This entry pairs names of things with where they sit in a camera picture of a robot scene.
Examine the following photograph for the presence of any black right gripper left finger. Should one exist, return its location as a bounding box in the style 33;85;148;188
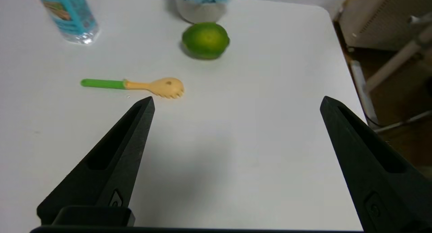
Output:
36;96;156;227

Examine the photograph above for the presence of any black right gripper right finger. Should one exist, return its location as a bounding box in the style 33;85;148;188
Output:
320;96;432;233

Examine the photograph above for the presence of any grey ceramic bowl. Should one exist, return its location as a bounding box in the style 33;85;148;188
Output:
174;0;227;24

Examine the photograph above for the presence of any beige perforated panel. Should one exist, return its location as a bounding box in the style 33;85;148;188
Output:
339;0;432;52

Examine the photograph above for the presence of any green lime fruit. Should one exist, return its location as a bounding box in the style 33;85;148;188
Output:
182;22;231;60

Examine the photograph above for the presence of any clear water bottle blue label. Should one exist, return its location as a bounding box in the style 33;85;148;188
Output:
34;0;100;45

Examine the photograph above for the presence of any yellow pasta spoon green handle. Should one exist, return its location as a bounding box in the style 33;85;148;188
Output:
80;77;185;99

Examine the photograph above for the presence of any white desk leg frame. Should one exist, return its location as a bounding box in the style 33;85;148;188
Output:
349;12;432;133

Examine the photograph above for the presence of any grey desk crank handle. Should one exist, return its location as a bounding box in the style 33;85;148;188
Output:
408;12;432;25

